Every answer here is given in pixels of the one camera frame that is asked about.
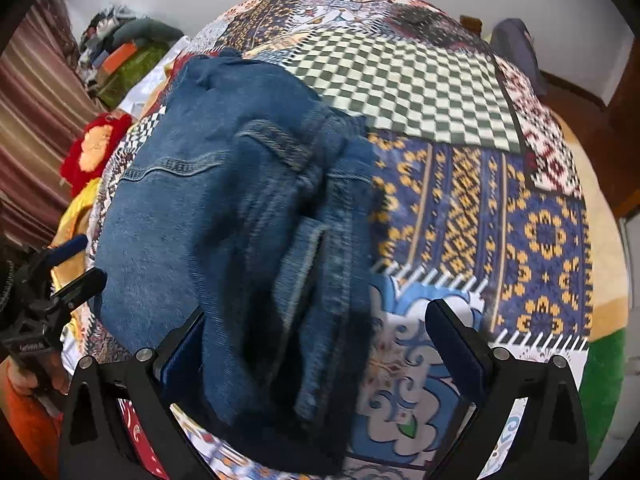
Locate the beige green mattress edge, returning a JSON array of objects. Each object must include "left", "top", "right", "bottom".
[{"left": 553, "top": 114, "right": 629, "bottom": 462}]

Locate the blue denim jacket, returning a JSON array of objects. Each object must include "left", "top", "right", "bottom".
[{"left": 94, "top": 49, "right": 374, "bottom": 476}]

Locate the person's left hand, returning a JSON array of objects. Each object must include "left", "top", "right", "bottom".
[{"left": 3, "top": 351, "right": 70, "bottom": 396}]

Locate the purple grey bag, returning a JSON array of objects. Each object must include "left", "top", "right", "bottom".
[{"left": 489, "top": 18, "right": 548, "bottom": 96}]

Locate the pile of folded clothes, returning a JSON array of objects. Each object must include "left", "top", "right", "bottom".
[{"left": 76, "top": 4, "right": 186, "bottom": 110}]

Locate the orange sleeve forearm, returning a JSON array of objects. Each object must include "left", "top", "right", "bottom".
[{"left": 1, "top": 358, "right": 61, "bottom": 479}]

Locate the striped maroon curtain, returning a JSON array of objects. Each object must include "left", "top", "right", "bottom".
[{"left": 1, "top": 0, "right": 103, "bottom": 247}]

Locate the red yellow plush blanket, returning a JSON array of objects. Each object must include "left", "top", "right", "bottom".
[{"left": 60, "top": 113, "right": 134, "bottom": 197}]

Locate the wooden door frame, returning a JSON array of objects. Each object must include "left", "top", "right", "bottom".
[{"left": 608, "top": 38, "right": 639, "bottom": 219}]

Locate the patchwork patterned bedspread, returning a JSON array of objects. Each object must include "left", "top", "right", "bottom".
[{"left": 78, "top": 0, "right": 593, "bottom": 479}]

